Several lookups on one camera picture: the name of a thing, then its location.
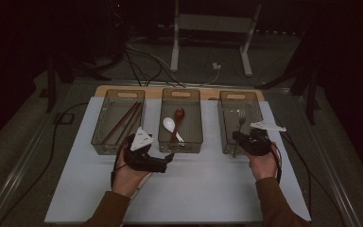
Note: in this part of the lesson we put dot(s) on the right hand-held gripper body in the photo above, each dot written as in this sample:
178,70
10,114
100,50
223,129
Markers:
256,145

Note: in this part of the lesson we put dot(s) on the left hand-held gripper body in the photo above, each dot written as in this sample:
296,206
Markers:
145,162

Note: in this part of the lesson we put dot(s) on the black chopstick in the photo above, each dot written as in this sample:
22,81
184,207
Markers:
129,123

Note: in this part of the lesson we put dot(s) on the brown wooden chopstick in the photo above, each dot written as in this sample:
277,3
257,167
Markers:
135,121
119,123

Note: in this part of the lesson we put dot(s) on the clear grey plastic bin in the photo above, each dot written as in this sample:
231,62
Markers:
115,119
189,126
230,110

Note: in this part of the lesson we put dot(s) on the white ceramic spoon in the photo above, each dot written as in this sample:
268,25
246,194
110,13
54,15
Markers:
169,124

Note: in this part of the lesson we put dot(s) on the brown wooden spoon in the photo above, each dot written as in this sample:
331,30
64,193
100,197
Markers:
179,113

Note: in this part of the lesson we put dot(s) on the person's right hand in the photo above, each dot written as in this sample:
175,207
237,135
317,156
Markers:
264,165

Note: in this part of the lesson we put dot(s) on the person's left hand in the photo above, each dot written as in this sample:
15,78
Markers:
127,179

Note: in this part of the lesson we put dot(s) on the white table mat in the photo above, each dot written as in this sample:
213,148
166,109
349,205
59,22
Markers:
195,195

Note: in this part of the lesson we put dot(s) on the dark square floor plate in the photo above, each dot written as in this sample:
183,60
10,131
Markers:
64,118

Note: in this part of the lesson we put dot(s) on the white plug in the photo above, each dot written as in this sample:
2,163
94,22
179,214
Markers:
216,66

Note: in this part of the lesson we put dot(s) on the black stand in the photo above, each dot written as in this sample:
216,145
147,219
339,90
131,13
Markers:
51,91
311,94

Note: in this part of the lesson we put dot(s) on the white metal stand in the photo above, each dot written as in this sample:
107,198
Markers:
175,47

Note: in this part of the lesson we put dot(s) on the dark equipment rack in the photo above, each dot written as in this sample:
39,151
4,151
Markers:
118,28

